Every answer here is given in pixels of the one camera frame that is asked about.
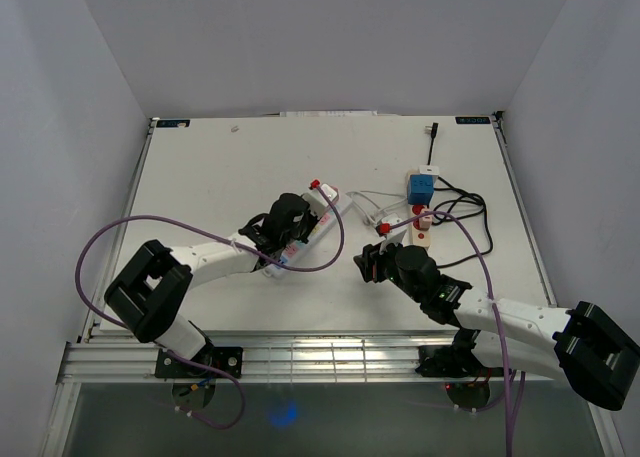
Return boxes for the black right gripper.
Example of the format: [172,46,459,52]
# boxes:
[353,235,424,303]

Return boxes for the white multicolour power strip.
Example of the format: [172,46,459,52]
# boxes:
[259,189,354,280]

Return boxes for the blue cube socket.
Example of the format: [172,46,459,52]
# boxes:
[407,174,437,206]

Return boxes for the white usb charger plug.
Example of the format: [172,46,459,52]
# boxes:
[419,165,440,176]

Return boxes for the pink plug adapter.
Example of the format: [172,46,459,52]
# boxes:
[328,186,340,201]

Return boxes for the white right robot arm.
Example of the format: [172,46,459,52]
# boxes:
[353,244,639,411]

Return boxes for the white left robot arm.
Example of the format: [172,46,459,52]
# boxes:
[105,190,327,377]

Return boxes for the papers at back edge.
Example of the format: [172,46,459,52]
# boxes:
[278,110,397,118]

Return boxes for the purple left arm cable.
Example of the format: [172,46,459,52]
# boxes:
[74,184,347,431]

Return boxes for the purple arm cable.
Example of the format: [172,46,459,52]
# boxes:
[74,184,347,431]
[389,209,526,457]

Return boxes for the white power cord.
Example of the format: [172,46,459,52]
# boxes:
[344,190,411,228]

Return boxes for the black power cord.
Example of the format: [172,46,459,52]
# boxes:
[422,121,496,269]

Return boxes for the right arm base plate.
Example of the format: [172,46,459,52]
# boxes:
[415,345,504,379]

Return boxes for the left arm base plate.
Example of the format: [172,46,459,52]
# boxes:
[154,346,244,379]

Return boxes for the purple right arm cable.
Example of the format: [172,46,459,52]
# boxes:
[389,209,526,457]

